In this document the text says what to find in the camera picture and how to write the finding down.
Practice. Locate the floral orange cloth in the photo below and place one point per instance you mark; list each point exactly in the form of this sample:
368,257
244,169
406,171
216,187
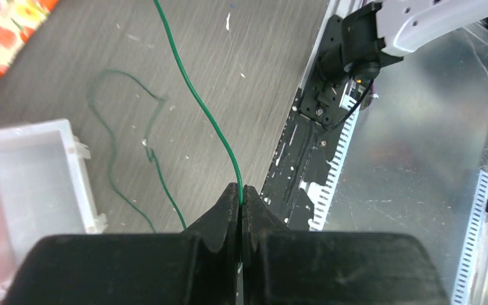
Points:
19,20

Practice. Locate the white and red bin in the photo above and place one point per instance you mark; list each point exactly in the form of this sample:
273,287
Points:
44,190

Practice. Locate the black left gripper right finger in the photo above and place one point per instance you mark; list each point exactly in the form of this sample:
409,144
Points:
281,266

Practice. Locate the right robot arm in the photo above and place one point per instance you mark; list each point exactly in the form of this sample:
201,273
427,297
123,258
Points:
381,33

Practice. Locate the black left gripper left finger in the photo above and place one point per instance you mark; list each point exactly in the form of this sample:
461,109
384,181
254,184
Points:
196,266

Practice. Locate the white slotted cable duct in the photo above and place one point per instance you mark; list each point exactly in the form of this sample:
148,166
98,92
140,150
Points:
418,171

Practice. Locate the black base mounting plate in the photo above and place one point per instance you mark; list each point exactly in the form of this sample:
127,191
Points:
307,163

